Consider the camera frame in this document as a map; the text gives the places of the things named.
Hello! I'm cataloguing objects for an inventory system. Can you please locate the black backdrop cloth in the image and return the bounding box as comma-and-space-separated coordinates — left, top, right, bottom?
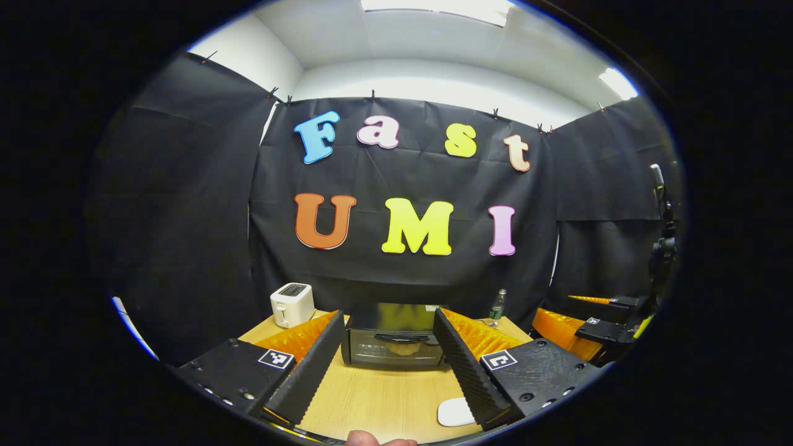
87, 53, 685, 366

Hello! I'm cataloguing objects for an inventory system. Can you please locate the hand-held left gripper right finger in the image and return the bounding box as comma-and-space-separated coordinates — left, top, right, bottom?
433, 307, 605, 432

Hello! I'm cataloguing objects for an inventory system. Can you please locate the white plate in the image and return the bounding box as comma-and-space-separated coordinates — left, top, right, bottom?
437, 397, 477, 428

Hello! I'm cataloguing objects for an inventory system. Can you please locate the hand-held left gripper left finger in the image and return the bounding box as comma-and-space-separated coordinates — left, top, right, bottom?
173, 310, 346, 427

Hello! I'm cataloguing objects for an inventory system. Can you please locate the ceiling light panel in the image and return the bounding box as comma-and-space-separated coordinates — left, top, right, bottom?
598, 66, 639, 102

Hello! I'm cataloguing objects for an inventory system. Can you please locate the white toaster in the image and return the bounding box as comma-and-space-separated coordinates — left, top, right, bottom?
270, 282, 315, 329

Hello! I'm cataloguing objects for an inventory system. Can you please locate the black electric oven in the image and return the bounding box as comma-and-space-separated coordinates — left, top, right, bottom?
341, 303, 448, 370

